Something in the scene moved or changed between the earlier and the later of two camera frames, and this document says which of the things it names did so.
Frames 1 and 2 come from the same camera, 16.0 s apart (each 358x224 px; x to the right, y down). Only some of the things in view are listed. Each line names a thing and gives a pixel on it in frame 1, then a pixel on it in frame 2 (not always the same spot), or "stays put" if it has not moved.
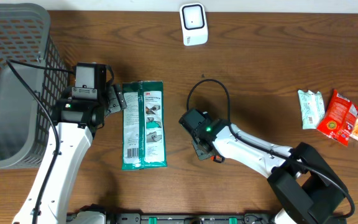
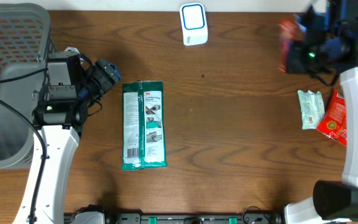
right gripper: (200, 154) → (294, 63)
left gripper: (115, 99) → (112, 76)
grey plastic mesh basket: (13, 121) stays put
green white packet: (144, 126) stays put
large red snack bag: (337, 117) stays put
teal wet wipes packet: (312, 108) stays put
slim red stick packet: (217, 158) → (288, 31)
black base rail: (191, 218) stays put
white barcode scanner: (194, 22) stays put
